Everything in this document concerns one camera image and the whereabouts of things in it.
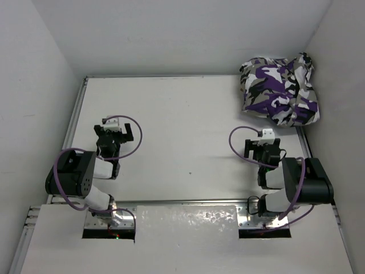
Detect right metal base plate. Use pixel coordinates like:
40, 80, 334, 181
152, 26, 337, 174
236, 204, 289, 229

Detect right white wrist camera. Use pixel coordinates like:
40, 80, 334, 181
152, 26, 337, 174
257, 128, 275, 146

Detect white front cover board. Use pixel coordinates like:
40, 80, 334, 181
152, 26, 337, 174
22, 204, 352, 273

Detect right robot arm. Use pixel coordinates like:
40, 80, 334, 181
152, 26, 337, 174
244, 138, 334, 220

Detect purple camouflage trousers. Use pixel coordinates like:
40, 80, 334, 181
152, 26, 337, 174
240, 53, 320, 127

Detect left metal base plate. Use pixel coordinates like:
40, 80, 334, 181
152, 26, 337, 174
84, 201, 137, 230

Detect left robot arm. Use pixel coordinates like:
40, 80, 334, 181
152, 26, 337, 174
45, 118, 134, 224

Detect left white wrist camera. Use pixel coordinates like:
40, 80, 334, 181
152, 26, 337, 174
102, 118, 120, 132

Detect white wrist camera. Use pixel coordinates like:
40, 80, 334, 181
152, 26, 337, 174
257, 128, 275, 146
102, 118, 120, 132

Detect metal base plate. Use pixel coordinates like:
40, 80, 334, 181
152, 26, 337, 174
236, 204, 289, 229
84, 201, 137, 230

